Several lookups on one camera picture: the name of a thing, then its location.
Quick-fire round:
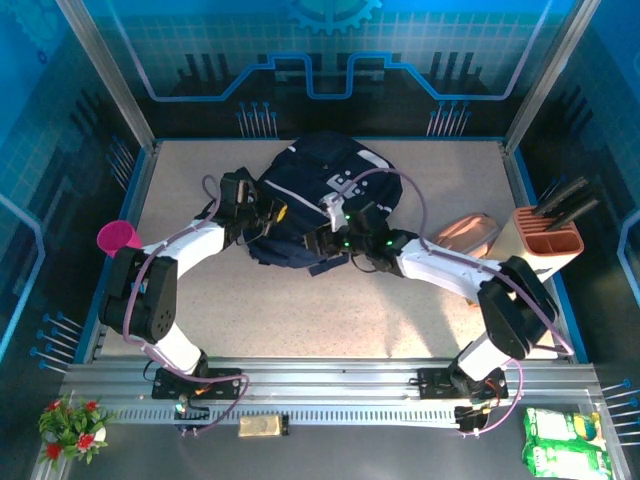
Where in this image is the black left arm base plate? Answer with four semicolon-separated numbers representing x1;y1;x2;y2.
151;368;246;400

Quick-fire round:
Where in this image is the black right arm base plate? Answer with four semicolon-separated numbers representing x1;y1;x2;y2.
417;367;509;400

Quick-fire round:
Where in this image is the white orange knife block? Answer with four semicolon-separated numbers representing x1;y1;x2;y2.
487;205;585;291

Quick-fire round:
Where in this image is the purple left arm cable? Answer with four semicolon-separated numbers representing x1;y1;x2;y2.
122;174;251;436

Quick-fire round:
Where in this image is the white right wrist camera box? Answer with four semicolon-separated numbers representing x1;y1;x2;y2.
319;193;349;232

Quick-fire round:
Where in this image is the pink plastic goblet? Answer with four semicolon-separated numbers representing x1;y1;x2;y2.
96;219;144;259

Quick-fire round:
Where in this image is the navy blue backpack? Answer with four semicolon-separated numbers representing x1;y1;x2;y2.
247;132;404;276

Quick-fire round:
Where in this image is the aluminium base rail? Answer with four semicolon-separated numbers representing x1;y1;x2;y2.
59;355;604;426

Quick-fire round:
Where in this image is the small tan box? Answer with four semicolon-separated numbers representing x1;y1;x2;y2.
238;413;291;439

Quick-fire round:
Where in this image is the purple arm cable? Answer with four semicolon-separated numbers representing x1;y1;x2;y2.
334;167;576;436
122;174;251;436

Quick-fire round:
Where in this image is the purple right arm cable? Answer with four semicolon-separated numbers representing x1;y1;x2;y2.
334;167;576;436

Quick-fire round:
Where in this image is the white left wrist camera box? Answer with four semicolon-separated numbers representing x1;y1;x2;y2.
233;178;257;206

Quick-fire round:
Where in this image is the pink pencil case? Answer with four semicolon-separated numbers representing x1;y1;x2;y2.
430;213;501;259

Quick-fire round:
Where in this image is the green snack bag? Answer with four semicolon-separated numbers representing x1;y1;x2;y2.
521;407;614;479

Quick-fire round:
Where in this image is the black knife handle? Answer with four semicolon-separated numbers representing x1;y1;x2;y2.
542;185;599;224
543;198;602;234
530;174;590;217

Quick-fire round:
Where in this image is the artificial red flower plant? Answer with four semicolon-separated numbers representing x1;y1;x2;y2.
38;394;119;471

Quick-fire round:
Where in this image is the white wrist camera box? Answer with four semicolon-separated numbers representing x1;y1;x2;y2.
319;193;349;232
233;178;257;206

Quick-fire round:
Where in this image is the aluminium frame post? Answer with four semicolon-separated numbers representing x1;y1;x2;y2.
501;0;604;154
54;0;160;154

